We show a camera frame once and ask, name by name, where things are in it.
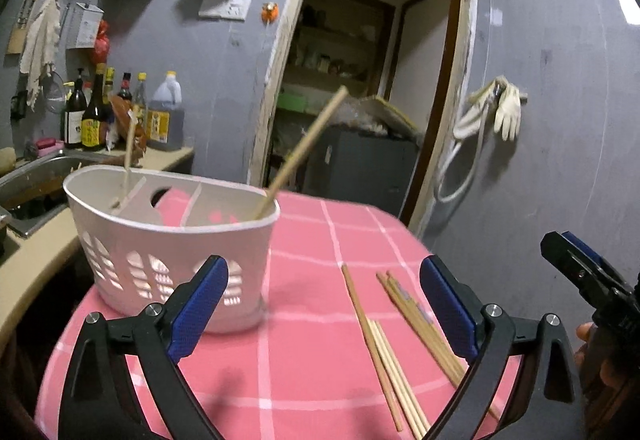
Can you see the orange wall hook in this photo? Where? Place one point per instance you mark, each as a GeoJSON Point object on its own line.
{"type": "Point", "coordinates": [270, 13]}

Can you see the wall socket plate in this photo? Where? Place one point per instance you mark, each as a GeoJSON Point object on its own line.
{"type": "Point", "coordinates": [224, 10]}

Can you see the long chopstick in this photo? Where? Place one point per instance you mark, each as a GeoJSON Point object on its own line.
{"type": "Point", "coordinates": [301, 150]}

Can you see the white gloves on wall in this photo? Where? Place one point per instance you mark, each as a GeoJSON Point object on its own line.
{"type": "Point", "coordinates": [499, 102]}

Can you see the pale chopstick pair on table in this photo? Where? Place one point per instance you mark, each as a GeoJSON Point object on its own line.
{"type": "Point", "coordinates": [409, 405]}

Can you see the brown snack packet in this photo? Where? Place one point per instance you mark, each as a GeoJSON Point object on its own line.
{"type": "Point", "coordinates": [121, 109]}

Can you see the beige countertop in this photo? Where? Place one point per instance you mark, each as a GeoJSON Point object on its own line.
{"type": "Point", "coordinates": [37, 258]}

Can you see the right hand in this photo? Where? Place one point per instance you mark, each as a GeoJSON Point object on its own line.
{"type": "Point", "coordinates": [603, 361]}

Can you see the red plastic bag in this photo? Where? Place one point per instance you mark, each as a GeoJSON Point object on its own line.
{"type": "Point", "coordinates": [102, 44]}

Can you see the short chopstick in basket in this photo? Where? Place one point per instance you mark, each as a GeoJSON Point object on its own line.
{"type": "Point", "coordinates": [130, 145]}

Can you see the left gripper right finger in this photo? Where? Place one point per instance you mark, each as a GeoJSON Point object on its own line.
{"type": "Point", "coordinates": [545, 401]}

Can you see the large oil jug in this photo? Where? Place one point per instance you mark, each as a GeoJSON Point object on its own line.
{"type": "Point", "coordinates": [165, 115]}

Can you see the pink checkered tablecloth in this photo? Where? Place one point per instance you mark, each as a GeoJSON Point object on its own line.
{"type": "Point", "coordinates": [305, 371]}

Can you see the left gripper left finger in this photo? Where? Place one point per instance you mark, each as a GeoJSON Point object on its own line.
{"type": "Point", "coordinates": [98, 399]}

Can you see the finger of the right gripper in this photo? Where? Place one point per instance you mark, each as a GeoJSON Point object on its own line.
{"type": "Point", "coordinates": [599, 284]}

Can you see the dark soy sauce bottle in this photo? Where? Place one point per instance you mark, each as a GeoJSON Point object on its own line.
{"type": "Point", "coordinates": [93, 122]}

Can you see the white hanging towel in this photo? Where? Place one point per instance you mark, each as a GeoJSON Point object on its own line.
{"type": "Point", "coordinates": [38, 56]}

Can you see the white plastic utensil basket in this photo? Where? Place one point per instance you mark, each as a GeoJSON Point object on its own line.
{"type": "Point", "coordinates": [145, 232]}

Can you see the wooden knife holder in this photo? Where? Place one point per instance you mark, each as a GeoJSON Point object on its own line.
{"type": "Point", "coordinates": [20, 28]}

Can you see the dark cabinet in doorway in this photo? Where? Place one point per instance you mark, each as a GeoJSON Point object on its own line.
{"type": "Point", "coordinates": [346, 164]}

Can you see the metal box grater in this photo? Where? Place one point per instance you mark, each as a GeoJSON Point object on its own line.
{"type": "Point", "coordinates": [84, 26]}

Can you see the chopsticks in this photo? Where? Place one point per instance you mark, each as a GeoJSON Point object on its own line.
{"type": "Point", "coordinates": [424, 327]}

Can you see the steel sink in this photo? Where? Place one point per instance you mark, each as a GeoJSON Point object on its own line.
{"type": "Point", "coordinates": [33, 194]}

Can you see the black bottle white label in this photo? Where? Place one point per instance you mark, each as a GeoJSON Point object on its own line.
{"type": "Point", "coordinates": [75, 107]}

